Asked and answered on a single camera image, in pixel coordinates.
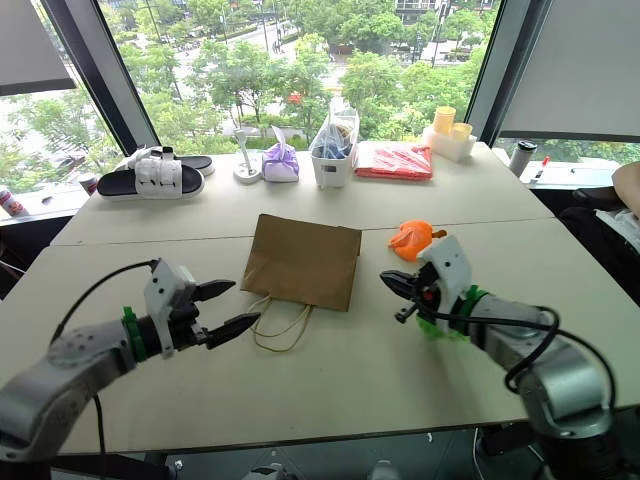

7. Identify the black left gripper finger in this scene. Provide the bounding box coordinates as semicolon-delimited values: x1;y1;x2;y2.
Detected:
204;312;262;351
192;279;237;303

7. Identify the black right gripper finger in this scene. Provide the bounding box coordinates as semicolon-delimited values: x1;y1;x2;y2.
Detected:
379;269;419;300
394;298;422;324

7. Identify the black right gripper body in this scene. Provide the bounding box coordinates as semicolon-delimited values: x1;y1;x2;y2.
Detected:
410;263;448;321

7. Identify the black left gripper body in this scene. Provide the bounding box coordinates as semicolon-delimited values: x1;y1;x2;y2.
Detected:
167;288;212;352

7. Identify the brown paper bag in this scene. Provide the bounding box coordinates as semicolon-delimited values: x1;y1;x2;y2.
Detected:
239;213;363;354

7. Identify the red packet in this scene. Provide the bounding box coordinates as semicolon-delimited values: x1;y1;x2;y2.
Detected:
354;140;435;182

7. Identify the purple plastic bag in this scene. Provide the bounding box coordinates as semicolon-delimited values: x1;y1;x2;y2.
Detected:
261;125;302;184

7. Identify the orange plastic toy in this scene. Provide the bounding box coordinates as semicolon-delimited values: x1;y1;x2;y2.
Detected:
387;219;448;264

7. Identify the black and white slipper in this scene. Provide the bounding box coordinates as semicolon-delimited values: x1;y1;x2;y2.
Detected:
96;156;206;202
125;145;217;178

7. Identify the white stand with round base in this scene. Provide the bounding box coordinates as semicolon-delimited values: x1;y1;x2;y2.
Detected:
232;127;264;186

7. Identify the white bin with packets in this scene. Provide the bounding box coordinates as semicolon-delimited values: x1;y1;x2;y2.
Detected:
308;105;361;191

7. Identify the white rectangular container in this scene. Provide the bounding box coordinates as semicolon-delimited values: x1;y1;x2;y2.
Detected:
421;124;478;163

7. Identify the grey tumbler with black lid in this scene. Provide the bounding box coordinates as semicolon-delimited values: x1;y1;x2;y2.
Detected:
508;140;537;178

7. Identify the red and white paper cup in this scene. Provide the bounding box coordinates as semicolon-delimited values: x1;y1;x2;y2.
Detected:
76;172;100;198

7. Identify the tall yellow cup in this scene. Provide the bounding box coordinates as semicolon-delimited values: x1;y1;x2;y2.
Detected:
432;105;458;136

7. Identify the seated person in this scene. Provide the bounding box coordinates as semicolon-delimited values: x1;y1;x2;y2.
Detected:
558;161;640;306

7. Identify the red and white can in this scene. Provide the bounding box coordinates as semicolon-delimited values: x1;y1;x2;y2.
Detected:
0;184;32;219

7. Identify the grey roller blind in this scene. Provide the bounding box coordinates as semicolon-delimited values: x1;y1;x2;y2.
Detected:
498;0;640;144
0;0;78;98

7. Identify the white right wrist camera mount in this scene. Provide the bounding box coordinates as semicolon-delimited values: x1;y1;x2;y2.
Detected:
416;234;474;315

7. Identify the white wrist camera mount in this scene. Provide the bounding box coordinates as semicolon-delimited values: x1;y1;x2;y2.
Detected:
143;257;198;359
416;234;474;315

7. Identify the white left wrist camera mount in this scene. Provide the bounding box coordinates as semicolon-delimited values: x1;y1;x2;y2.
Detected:
143;257;198;359

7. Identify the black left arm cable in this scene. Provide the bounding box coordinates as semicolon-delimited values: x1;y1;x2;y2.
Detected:
49;259;157;454

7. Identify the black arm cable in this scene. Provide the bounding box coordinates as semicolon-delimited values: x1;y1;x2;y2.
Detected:
49;259;157;454
428;304;619;417

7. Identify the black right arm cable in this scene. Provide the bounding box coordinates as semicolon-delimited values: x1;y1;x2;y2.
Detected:
428;304;619;417

